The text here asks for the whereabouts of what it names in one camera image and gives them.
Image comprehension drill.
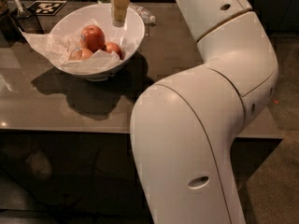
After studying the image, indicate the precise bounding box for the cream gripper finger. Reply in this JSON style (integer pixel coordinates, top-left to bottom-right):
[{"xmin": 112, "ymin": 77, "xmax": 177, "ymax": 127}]
[{"xmin": 110, "ymin": 0, "xmax": 130, "ymax": 27}]

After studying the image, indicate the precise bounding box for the red apple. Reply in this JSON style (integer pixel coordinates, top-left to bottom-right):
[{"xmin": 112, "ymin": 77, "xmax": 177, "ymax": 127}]
[
  {"xmin": 80, "ymin": 25, "xmax": 106, "ymax": 52},
  {"xmin": 103, "ymin": 42, "xmax": 121, "ymax": 57},
  {"xmin": 69, "ymin": 48, "xmax": 93, "ymax": 61}
]

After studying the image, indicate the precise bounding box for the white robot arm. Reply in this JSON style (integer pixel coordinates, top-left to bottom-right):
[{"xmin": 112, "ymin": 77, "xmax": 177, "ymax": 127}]
[{"xmin": 130, "ymin": 0, "xmax": 278, "ymax": 224}]

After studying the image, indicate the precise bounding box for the white bowl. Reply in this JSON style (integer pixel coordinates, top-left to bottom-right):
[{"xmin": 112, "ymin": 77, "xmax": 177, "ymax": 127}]
[{"xmin": 50, "ymin": 4, "xmax": 145, "ymax": 81}]

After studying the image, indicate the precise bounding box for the clear plastic water bottle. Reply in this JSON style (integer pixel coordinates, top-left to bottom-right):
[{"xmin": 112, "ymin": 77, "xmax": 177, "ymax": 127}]
[{"xmin": 129, "ymin": 3, "xmax": 156, "ymax": 24}]

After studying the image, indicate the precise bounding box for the white crumpled paper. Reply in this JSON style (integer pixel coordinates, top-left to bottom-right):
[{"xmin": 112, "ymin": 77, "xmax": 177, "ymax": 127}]
[{"xmin": 22, "ymin": 18, "xmax": 145, "ymax": 80}]

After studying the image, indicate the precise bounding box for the black fiducial marker card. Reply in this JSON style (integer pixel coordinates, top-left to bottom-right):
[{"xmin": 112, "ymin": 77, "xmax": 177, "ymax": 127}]
[{"xmin": 28, "ymin": 0, "xmax": 66, "ymax": 16}]

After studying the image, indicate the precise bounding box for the dark container with white utensil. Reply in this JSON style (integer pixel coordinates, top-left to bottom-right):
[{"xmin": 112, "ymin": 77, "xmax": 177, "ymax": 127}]
[{"xmin": 13, "ymin": 0, "xmax": 43, "ymax": 34}]

